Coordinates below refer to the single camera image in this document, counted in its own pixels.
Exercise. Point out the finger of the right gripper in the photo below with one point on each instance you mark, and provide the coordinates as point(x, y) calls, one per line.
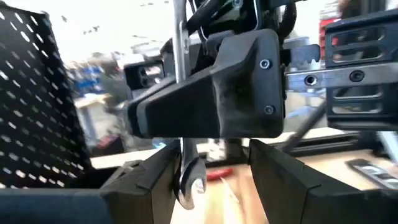
point(236, 93)
point(168, 62)

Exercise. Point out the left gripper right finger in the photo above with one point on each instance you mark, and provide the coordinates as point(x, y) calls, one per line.
point(280, 186)

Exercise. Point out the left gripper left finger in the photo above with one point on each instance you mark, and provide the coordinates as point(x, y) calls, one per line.
point(146, 193)

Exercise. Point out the silver combination wrench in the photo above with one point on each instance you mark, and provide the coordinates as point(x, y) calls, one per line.
point(182, 46)

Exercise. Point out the light wooden desk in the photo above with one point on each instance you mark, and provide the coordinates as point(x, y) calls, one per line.
point(124, 158)

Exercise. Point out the black metal pegboard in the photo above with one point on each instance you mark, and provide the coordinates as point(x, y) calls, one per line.
point(31, 109)

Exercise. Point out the black aluminium table frame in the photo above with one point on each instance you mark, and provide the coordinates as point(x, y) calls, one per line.
point(326, 144)

